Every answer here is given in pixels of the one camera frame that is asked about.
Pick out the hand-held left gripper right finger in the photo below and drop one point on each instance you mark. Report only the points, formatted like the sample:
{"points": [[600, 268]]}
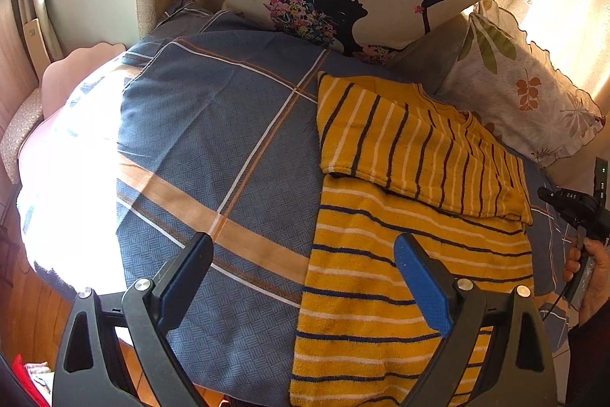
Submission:
{"points": [[422, 283]]}

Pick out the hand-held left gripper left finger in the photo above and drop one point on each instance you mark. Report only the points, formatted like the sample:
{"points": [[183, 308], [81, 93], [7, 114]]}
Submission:
{"points": [[174, 292]]}

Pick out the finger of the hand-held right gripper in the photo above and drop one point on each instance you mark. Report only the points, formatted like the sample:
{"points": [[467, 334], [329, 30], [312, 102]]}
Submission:
{"points": [[564, 199]]}

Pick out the yellow striped shirt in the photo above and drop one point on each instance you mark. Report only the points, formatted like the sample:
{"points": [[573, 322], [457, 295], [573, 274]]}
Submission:
{"points": [[419, 149], [362, 283]]}

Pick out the person's right forearm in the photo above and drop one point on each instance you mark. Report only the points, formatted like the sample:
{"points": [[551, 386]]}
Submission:
{"points": [[593, 359]]}

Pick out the person's right hand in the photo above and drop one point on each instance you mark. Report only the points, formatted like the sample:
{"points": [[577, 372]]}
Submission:
{"points": [[598, 278]]}

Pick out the leaf print frilled pillow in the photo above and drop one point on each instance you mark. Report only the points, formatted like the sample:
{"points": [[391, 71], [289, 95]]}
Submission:
{"points": [[519, 87]]}

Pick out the blue plaid bed sheet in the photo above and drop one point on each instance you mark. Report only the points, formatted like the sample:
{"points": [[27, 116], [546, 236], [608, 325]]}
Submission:
{"points": [[214, 135]]}

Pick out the red cloth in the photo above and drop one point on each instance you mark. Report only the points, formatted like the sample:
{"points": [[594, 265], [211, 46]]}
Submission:
{"points": [[26, 371]]}

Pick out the pink quilt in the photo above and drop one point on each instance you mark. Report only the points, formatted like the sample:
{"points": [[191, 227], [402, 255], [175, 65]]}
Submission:
{"points": [[71, 73]]}

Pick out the white flat board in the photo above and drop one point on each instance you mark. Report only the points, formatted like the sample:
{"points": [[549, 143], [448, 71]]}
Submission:
{"points": [[35, 40]]}

